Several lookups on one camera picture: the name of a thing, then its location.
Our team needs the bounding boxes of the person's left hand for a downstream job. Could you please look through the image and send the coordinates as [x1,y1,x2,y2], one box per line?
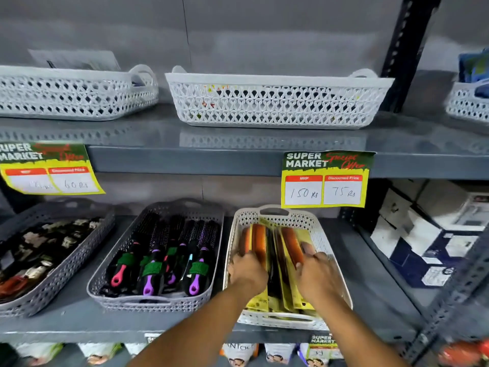
[228,251,269,295]

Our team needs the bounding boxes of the white lattice basket with combs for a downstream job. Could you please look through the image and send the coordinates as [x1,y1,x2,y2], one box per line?
[223,205,354,332]

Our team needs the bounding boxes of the pile of hair clips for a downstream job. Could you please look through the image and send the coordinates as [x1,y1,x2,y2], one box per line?
[0,218,102,303]

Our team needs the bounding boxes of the orange comb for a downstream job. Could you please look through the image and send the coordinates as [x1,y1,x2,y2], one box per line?
[276,226,317,312]
[239,224,270,312]

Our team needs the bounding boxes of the person's right hand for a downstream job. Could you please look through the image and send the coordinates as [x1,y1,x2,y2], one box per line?
[295,251,345,303]

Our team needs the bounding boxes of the row of printed sachet packets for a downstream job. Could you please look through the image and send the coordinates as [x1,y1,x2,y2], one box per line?
[15,342,346,367]

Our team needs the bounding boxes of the person's right forearm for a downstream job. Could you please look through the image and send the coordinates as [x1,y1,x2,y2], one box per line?
[310,290,410,367]

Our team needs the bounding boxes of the grey metal shelf board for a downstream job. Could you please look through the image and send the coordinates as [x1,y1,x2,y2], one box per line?
[0,216,428,345]
[0,70,489,181]

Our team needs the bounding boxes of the white lattice basket, blue items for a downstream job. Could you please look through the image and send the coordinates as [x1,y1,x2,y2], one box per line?
[445,77,489,123]

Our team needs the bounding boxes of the white lattice basket with leaflet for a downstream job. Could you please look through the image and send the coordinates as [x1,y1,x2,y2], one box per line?
[0,64,159,121]

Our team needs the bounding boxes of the person's left forearm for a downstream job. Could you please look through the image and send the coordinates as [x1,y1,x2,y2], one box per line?
[127,286,263,367]

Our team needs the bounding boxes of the pile of white blue boxes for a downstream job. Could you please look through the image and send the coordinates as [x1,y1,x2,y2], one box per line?
[370,179,489,289]

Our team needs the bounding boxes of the bunch of round hair brushes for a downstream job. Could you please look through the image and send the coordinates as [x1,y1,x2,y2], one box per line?
[104,212,220,297]

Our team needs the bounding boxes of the black perforated rack post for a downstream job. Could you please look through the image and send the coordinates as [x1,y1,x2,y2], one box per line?
[381,0,444,113]

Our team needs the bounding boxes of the blue packed items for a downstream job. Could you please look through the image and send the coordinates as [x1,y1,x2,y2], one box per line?
[458,49,489,88]

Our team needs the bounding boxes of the stack of comb packets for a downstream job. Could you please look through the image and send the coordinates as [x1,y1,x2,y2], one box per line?
[239,218,318,316]

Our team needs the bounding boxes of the yellow green price tag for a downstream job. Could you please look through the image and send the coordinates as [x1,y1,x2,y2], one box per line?
[0,142,106,196]
[308,334,344,361]
[281,150,376,209]

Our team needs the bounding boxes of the red packed item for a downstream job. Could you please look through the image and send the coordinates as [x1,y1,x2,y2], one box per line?
[438,339,489,367]

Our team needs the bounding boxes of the grey lattice basket with brushes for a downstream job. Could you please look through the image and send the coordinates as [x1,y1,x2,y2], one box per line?
[87,199,225,313]

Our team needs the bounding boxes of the grey lattice basket with clips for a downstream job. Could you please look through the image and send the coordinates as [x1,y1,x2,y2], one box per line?
[0,199,116,318]

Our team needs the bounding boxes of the grey perforated rack post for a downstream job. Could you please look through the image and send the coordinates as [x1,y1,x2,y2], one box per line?
[399,225,489,365]

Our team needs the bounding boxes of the white lattice plastic basket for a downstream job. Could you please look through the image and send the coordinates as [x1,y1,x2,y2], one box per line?
[165,65,395,130]

